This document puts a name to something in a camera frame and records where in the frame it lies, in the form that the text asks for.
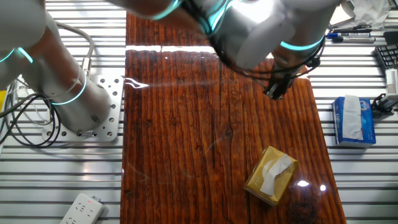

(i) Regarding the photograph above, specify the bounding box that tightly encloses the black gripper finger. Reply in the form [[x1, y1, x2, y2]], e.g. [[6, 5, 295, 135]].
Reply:
[[263, 81, 277, 100], [274, 83, 287, 101]]

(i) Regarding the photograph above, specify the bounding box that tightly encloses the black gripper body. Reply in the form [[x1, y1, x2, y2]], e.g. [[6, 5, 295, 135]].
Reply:
[[269, 62, 299, 91]]

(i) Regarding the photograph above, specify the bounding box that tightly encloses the blue capped marker pen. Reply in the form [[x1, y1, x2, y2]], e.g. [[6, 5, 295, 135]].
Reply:
[[326, 32, 373, 39]]

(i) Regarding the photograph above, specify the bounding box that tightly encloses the grey marker pen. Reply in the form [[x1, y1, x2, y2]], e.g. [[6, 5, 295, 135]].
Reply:
[[331, 36, 376, 44]]

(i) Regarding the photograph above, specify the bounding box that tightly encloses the thin black pen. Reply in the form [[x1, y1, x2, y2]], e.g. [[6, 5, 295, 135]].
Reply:
[[330, 27, 373, 34]]

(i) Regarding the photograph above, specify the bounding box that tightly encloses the gold tissue pack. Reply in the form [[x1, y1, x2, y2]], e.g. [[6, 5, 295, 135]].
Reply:
[[243, 145, 299, 207]]

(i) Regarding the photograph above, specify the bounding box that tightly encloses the blue tissue pack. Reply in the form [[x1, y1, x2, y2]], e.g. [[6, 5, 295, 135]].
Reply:
[[331, 95, 377, 148]]

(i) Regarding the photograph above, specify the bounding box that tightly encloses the black keyboard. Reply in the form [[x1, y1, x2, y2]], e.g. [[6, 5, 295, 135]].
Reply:
[[374, 43, 398, 70]]

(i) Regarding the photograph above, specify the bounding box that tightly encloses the white crumpled plastic bag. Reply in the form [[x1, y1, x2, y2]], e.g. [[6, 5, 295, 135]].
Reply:
[[341, 0, 392, 30]]

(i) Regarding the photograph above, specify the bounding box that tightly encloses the small grey box device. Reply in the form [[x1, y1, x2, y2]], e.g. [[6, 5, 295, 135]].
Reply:
[[384, 68, 398, 96]]

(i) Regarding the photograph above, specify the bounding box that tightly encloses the black flat device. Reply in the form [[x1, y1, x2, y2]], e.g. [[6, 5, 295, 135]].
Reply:
[[382, 30, 398, 46]]

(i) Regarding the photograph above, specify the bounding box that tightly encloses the white power strip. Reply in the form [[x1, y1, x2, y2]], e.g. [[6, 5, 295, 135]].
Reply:
[[58, 193, 106, 224]]

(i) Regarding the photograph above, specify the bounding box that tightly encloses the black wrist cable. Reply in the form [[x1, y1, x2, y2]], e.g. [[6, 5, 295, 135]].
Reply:
[[183, 0, 326, 82]]

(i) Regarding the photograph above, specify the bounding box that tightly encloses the black clamp with cables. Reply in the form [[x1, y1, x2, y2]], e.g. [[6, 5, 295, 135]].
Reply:
[[371, 93, 398, 119]]

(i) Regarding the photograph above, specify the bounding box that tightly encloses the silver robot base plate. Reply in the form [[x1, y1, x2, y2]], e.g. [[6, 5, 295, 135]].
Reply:
[[42, 74, 124, 143]]

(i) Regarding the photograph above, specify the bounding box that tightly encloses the grey base cable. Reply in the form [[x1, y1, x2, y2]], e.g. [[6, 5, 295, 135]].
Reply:
[[54, 21, 95, 77]]

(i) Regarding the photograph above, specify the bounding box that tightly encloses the black cable bundle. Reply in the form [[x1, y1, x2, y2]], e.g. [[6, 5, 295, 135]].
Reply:
[[0, 79, 62, 149]]

